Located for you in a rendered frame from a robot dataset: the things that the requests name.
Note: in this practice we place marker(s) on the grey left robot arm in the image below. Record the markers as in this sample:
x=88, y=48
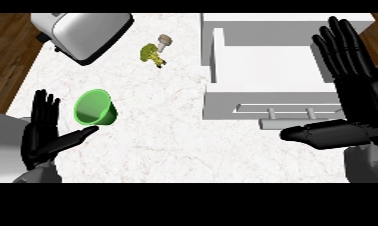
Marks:
x=25, y=156

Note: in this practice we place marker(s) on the green cup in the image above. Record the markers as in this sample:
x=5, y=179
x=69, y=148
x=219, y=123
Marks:
x=95, y=107

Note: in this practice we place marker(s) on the white cabinet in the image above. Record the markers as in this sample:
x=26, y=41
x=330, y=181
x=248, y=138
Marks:
x=283, y=26

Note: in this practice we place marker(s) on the silver toaster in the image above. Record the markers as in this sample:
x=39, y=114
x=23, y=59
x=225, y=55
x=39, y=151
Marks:
x=85, y=33

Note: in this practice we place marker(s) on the green broccoli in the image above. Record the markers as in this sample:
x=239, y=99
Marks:
x=152, y=55

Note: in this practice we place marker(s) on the beige mushroom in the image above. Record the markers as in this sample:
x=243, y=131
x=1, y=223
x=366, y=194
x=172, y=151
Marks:
x=163, y=41

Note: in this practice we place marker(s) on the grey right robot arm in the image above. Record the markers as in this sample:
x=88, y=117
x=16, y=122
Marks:
x=363, y=165

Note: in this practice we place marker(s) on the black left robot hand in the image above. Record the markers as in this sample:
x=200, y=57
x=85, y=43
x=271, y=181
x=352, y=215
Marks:
x=44, y=133

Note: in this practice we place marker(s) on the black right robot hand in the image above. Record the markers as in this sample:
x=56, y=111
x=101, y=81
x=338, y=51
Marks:
x=352, y=80

